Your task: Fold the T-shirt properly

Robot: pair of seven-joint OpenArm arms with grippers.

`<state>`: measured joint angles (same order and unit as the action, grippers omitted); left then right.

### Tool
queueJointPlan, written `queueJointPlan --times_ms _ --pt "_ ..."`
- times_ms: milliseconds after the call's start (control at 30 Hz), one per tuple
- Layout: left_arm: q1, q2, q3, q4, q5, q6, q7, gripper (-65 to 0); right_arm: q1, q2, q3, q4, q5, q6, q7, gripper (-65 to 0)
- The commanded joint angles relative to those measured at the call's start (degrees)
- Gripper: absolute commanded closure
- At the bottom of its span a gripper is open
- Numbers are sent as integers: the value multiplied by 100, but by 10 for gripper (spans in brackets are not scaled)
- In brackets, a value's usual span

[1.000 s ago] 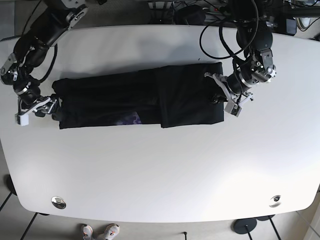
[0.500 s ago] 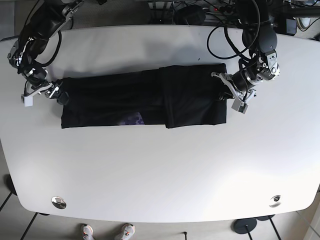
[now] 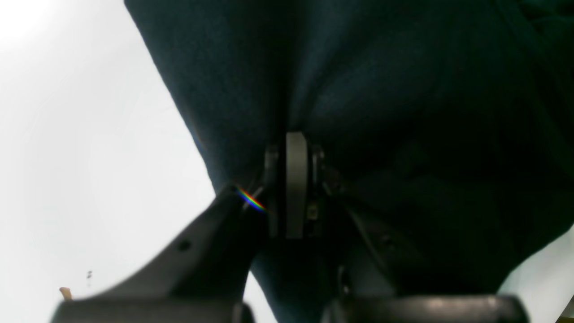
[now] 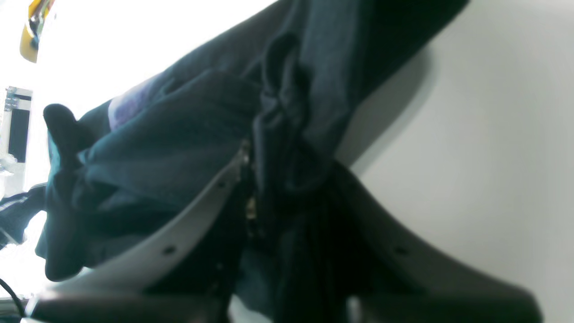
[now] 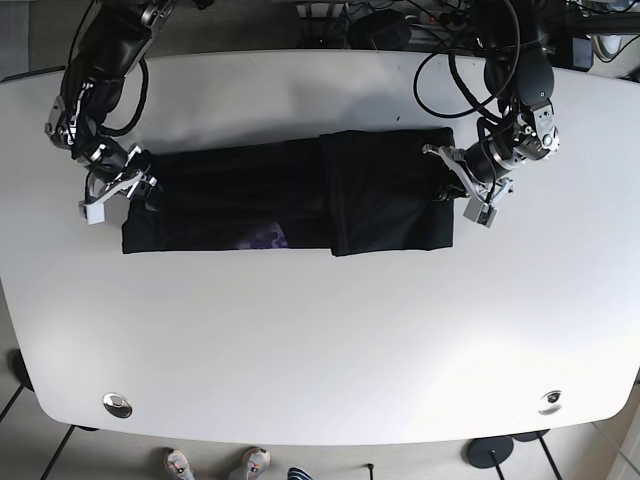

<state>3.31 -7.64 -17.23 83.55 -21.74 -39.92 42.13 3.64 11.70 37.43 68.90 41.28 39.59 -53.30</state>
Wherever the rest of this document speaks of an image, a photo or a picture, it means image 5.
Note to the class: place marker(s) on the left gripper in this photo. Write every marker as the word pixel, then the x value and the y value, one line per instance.
pixel 463 183

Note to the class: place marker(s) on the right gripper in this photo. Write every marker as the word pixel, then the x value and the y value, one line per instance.
pixel 112 171

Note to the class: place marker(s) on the black T-shirt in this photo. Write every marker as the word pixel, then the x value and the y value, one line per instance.
pixel 349 193

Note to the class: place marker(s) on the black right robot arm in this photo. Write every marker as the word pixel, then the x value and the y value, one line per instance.
pixel 111 41

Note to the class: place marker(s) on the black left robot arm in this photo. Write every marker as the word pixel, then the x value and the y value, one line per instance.
pixel 516 121

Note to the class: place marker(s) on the black power adapter box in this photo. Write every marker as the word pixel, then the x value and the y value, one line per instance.
pixel 380 30

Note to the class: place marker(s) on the left silver table grommet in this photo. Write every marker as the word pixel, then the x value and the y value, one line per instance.
pixel 117 405

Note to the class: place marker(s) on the silver table grommet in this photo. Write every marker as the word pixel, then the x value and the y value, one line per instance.
pixel 117 405
pixel 550 403

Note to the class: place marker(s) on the right silver table grommet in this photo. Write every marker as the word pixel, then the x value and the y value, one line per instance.
pixel 550 403

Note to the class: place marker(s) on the black round stand base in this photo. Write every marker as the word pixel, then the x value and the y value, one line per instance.
pixel 488 452

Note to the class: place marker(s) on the white orange sneaker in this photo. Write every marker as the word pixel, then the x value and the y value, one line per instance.
pixel 178 466

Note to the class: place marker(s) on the striped sock foot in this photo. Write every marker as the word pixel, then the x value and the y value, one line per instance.
pixel 295 473

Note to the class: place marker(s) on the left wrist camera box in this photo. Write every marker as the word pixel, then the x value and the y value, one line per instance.
pixel 480 212

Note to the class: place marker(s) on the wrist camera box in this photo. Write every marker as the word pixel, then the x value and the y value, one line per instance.
pixel 480 212
pixel 93 213

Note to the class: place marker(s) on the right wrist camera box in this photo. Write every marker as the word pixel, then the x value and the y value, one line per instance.
pixel 93 213

